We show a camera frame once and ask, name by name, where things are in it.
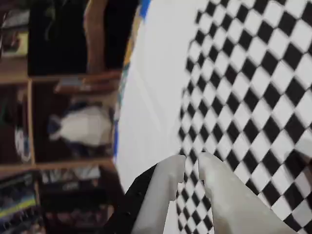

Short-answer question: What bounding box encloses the wooden chair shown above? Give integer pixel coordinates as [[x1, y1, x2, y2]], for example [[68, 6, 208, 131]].
[[84, 0, 123, 81]]

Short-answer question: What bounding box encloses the white blue penguin plush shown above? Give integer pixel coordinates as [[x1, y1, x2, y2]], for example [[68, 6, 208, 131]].
[[47, 101, 116, 150]]

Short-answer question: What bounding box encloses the illustrated picture box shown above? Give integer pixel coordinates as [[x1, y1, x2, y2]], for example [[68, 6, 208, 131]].
[[1, 31, 28, 56]]

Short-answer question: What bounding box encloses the wooden cube bookshelf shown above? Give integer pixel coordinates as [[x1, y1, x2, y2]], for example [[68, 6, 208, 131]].
[[0, 73, 118, 234]]

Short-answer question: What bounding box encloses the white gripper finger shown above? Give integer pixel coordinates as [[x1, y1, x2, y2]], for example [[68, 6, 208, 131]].
[[198, 152, 301, 234]]

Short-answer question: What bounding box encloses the black Crime game box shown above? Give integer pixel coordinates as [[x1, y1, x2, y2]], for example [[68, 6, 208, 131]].
[[38, 167, 108, 196]]

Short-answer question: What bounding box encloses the checkered print white sheet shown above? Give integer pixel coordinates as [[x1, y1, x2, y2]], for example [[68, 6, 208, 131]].
[[114, 0, 312, 234]]

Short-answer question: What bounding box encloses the white blue cup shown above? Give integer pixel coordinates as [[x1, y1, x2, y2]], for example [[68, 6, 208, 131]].
[[14, 126, 30, 162]]

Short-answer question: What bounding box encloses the blue tape strip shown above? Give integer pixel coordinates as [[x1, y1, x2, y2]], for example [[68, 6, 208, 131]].
[[139, 0, 150, 24], [114, 126, 120, 163]]

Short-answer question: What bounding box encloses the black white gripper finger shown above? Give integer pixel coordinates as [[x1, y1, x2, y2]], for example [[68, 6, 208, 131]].
[[104, 154, 186, 234]]

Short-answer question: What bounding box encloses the thin pale book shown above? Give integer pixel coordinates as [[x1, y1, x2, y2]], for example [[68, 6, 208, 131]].
[[55, 76, 84, 93]]

